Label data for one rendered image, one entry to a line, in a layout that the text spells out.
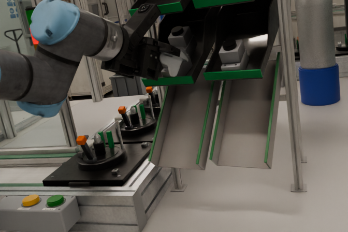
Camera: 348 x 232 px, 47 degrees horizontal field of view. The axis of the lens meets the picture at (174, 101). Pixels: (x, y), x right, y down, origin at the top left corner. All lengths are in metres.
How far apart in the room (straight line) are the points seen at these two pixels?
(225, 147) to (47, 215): 0.44
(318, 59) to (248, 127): 0.79
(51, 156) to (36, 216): 0.40
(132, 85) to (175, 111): 2.11
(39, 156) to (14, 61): 0.81
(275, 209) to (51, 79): 0.61
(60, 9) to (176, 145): 0.48
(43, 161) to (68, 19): 0.81
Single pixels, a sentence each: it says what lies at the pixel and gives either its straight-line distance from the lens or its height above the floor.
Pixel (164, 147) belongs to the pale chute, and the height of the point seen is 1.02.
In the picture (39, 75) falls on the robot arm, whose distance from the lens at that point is 0.66.
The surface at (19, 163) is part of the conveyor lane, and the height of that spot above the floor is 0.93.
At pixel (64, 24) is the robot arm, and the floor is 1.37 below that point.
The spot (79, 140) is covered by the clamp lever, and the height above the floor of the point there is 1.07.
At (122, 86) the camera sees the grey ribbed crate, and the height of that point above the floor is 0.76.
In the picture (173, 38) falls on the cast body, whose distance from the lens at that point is 0.98.
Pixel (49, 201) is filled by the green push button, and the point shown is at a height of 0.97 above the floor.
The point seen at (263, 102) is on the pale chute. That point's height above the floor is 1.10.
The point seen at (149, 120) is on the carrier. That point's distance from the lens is 1.37.
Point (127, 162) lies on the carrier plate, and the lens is 1.12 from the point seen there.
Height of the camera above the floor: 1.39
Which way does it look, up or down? 15 degrees down
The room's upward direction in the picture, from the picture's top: 10 degrees counter-clockwise
